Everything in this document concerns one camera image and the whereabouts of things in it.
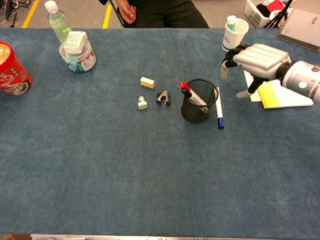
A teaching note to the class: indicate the cream rectangular eraser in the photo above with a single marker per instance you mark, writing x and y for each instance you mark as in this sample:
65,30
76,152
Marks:
147,82

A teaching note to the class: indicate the white green small box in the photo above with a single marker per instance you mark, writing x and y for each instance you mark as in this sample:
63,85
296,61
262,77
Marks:
75,42

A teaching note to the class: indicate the white plastic basket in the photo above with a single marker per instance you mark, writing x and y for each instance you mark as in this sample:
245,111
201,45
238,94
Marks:
262,11

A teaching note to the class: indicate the blue whiteboard marker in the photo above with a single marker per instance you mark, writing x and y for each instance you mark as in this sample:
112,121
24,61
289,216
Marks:
219,110

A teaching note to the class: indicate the seated person in black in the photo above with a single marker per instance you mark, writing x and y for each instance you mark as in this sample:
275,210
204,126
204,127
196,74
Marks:
160,12

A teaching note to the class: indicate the red whiteboard marker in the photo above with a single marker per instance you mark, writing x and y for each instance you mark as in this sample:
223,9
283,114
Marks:
193,96

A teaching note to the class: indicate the small white green bottle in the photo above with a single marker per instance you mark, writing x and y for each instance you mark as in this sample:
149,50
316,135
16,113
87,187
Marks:
231,22

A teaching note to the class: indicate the white paper cup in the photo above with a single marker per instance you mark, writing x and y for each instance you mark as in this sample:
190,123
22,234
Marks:
233,35

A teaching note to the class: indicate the blue felt table mat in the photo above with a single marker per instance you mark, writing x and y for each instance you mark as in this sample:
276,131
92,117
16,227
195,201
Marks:
140,162

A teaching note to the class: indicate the clear plastic jar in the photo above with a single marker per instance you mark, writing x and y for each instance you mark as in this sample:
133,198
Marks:
80,61

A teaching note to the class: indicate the grey laptop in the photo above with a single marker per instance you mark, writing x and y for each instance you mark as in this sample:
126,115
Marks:
300,28

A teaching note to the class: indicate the yellow notebook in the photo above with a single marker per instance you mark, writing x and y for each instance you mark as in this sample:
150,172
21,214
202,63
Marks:
268,96

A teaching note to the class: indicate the red cylindrical can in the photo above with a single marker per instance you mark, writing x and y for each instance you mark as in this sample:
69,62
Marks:
12,72

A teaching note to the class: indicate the clear plastic water bottle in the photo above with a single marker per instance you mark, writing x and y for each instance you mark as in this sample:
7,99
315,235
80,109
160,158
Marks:
58,23

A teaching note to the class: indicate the white paper stack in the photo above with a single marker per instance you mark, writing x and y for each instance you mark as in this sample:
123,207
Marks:
295,98

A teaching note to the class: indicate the black tripod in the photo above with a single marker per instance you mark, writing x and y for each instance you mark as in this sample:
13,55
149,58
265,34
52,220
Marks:
278,16

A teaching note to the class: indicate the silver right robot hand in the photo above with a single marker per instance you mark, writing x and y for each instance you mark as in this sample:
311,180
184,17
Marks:
260,58

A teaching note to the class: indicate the black mesh pen holder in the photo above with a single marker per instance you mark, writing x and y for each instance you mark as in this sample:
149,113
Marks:
200,100

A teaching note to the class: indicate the green pencil sharpener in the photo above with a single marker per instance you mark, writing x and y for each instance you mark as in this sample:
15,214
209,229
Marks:
142,103

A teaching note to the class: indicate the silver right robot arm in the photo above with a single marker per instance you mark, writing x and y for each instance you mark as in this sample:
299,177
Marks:
303,78

